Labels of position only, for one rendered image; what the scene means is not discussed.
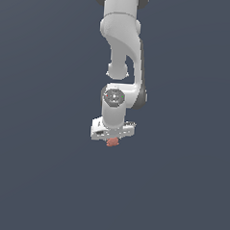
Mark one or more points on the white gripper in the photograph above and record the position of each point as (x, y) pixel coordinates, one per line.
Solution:
(101, 131)

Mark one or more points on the small reddish-brown object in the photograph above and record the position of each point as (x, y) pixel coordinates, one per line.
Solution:
(112, 142)

